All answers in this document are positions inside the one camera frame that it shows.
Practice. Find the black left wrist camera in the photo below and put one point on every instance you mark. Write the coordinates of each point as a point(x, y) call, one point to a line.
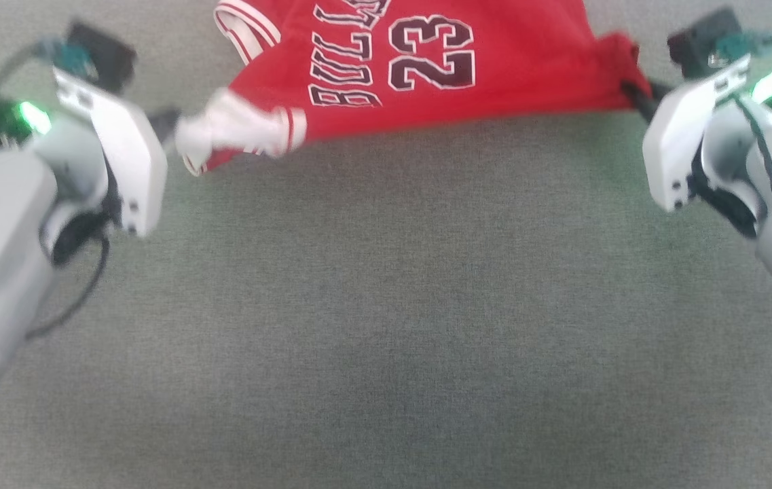
point(104, 54)

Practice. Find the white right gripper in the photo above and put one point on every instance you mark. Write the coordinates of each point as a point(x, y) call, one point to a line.
point(677, 142)

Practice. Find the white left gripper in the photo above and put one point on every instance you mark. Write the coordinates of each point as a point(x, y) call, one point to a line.
point(131, 156)

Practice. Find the grey fabric sofa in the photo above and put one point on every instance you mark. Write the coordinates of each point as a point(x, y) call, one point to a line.
point(386, 305)

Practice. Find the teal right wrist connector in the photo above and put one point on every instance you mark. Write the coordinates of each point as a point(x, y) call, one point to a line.
point(735, 46)

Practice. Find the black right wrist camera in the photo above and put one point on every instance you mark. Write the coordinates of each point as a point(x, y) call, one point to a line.
point(698, 41)

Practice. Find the red basketball jersey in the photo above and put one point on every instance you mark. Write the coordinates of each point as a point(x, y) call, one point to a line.
point(426, 61)

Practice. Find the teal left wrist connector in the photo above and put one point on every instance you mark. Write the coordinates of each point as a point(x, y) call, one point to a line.
point(66, 56)

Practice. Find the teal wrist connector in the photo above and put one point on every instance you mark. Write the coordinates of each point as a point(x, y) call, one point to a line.
point(66, 56)
point(735, 46)

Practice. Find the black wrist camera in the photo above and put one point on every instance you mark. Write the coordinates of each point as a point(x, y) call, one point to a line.
point(104, 54)
point(698, 41)

